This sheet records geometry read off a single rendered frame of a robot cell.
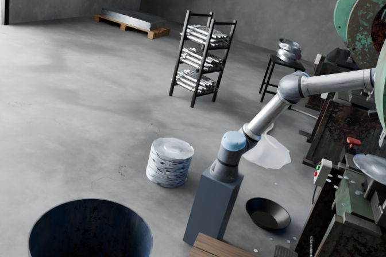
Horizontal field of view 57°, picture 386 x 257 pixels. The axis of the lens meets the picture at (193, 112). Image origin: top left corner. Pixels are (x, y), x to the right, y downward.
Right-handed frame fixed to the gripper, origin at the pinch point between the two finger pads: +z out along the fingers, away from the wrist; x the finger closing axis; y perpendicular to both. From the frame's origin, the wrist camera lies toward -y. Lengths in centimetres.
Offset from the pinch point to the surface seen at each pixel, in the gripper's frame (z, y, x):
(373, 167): 11.0, 1.8, -1.1
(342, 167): 25.4, -5.2, 21.2
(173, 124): 89, -131, 131
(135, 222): 46, -82, -53
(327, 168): 28.5, -11.8, 20.3
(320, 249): 43, -10, -26
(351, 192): 25.1, -2.5, -3.0
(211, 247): 55, -52, -39
